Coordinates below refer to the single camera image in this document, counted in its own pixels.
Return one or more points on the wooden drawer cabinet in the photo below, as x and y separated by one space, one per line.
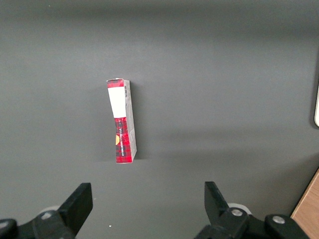
309 214

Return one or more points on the red and grey carton box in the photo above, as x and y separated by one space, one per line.
122 139

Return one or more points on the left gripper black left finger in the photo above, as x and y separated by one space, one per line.
74 209

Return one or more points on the beige rectangular tray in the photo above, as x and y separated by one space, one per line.
317 107

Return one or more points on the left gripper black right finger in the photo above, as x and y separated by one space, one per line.
216 206

